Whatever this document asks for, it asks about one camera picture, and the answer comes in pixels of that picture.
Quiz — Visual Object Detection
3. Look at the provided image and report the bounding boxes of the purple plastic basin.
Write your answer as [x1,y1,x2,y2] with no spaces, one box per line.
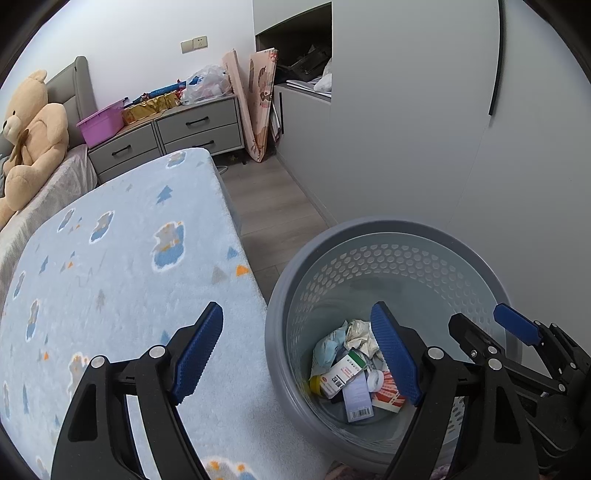
[75,97,129,148]

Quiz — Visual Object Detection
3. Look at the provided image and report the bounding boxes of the colourful wrapping paper roll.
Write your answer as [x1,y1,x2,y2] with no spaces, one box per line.
[131,79,188,106]

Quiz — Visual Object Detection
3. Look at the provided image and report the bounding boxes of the plain pink foam mat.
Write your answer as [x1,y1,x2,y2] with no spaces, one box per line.
[222,47,254,158]

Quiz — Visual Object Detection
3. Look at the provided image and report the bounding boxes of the green white milk carton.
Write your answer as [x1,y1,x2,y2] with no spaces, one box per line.
[322,349,370,400]

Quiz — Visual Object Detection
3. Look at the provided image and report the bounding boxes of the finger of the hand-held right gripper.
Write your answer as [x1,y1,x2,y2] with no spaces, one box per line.
[493,304,591,386]
[449,313,568,397]

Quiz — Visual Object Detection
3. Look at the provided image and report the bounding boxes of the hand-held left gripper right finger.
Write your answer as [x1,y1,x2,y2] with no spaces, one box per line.
[370,301,541,480]

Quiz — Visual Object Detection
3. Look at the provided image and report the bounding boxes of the dark bag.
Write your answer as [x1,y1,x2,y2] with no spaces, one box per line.
[277,44,332,79]

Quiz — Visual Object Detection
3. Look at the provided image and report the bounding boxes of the pale purple box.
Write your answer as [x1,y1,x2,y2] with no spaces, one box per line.
[342,369,375,423]

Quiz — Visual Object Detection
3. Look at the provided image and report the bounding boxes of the gold foil gift box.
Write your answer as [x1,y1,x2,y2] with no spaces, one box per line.
[121,91,183,125]

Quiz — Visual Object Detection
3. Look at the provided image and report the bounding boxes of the beige teddy bear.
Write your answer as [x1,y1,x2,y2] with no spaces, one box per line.
[0,69,70,227]

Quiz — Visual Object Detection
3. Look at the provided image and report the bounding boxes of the white box with red hearts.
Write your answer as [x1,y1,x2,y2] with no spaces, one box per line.
[370,369,408,412]

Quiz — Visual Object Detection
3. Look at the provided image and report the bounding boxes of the grey perforated plastic basket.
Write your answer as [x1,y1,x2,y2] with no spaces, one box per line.
[264,217,525,476]

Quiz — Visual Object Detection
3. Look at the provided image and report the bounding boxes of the printed blue blanket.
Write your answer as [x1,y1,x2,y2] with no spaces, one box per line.
[0,148,333,480]

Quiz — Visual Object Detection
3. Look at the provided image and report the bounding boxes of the white paper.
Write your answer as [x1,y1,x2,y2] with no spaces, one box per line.
[344,319,384,361]

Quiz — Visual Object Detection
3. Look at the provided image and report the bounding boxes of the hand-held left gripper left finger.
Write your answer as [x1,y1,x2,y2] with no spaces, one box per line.
[50,301,225,480]

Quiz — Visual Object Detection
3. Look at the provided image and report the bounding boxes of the blue wet wipes packet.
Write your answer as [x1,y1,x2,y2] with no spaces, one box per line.
[311,320,349,377]

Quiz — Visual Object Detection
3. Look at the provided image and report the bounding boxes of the white cloth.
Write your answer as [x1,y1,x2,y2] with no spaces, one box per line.
[314,58,333,90]

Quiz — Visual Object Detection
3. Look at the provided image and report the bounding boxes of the clear plastic bag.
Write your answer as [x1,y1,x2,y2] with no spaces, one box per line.
[180,65,234,106]

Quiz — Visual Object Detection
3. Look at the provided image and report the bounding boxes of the cartoon printed pink mat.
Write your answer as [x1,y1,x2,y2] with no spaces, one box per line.
[249,47,280,162]

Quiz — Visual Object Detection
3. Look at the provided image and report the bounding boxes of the white wardrobe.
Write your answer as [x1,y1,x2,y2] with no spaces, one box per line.
[253,0,591,324]

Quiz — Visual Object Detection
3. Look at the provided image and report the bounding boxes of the grey bed headboard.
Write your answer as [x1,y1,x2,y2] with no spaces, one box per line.
[44,56,100,185]

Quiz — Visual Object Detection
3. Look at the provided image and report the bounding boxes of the grey drawer chest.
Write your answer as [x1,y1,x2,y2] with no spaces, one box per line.
[88,95,245,185]

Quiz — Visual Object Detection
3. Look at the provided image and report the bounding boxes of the black wardrobe handle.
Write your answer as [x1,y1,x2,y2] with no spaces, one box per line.
[488,0,505,116]

